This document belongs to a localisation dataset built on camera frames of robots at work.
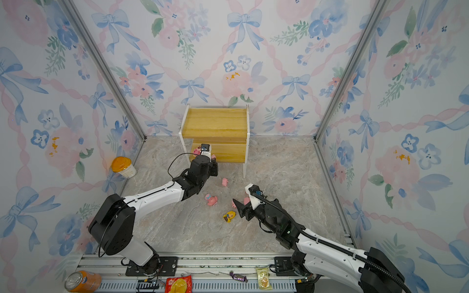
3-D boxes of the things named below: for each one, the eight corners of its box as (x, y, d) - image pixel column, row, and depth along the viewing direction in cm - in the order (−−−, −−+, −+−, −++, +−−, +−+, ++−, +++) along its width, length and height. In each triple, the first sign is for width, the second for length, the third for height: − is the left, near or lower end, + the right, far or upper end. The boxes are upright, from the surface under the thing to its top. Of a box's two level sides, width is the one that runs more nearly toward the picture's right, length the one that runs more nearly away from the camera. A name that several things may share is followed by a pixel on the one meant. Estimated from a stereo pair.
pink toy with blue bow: (204, 206, 93) (204, 203, 90) (206, 196, 96) (205, 193, 94) (216, 206, 93) (216, 203, 90) (217, 196, 96) (217, 193, 94)
